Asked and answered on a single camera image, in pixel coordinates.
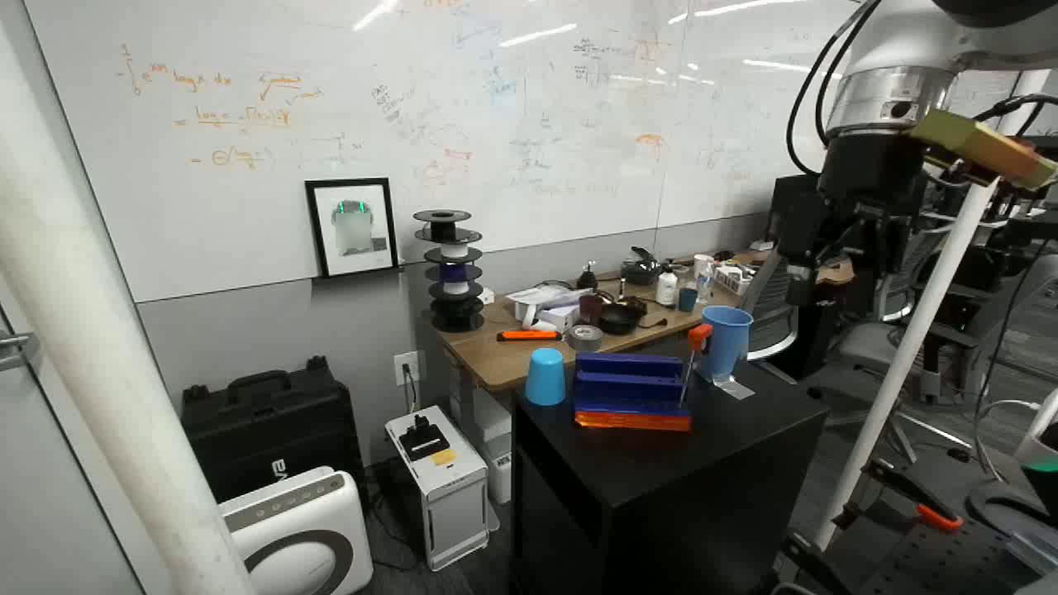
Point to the blue and orange tool holder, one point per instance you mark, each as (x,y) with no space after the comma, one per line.
(630,390)

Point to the blue plastic cup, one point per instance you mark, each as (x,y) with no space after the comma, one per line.
(726,338)

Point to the white plastic bottle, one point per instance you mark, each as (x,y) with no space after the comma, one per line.
(665,288)

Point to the stack of filament spools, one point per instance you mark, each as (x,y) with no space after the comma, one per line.
(450,269)

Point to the grey tape roll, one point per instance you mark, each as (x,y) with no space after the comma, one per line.
(587,336)

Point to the black round bowl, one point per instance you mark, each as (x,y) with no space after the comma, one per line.
(621,318)

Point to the white air purifier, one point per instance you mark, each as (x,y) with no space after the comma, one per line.
(298,534)

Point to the black cabinet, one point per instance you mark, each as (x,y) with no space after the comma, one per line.
(664,498)

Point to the grey office chair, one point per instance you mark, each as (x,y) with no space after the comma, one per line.
(778,308)

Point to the thick white pole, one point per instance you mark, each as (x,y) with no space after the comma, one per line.
(101,363)

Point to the large whiteboard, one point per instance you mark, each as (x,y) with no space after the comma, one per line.
(440,120)

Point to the wooden stick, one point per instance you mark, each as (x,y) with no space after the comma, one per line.
(636,336)

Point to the white wall outlet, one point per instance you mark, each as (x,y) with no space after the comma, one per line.
(407,368)

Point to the black hard case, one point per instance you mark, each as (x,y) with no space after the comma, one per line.
(269,424)

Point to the yellow taped wrist camera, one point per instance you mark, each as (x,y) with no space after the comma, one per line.
(981,147)

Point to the framed portrait picture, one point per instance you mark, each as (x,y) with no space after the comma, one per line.
(353,226)

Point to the white box device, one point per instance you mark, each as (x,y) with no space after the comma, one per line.
(437,484)

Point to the wooden desk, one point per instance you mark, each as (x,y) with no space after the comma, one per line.
(497,351)

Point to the white boxes pile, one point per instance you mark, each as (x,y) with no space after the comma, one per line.
(544,302)

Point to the silver metal tag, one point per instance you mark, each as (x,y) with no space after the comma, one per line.
(735,387)

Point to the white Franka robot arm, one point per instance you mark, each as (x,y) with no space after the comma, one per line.
(905,43)

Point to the light blue upturned cup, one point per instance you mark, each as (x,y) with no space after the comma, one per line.
(544,377)

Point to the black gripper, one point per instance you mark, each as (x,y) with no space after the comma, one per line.
(873,171)

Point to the orange tool on desk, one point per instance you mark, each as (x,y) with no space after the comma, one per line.
(527,336)

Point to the thin white pole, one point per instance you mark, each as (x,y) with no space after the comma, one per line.
(905,351)

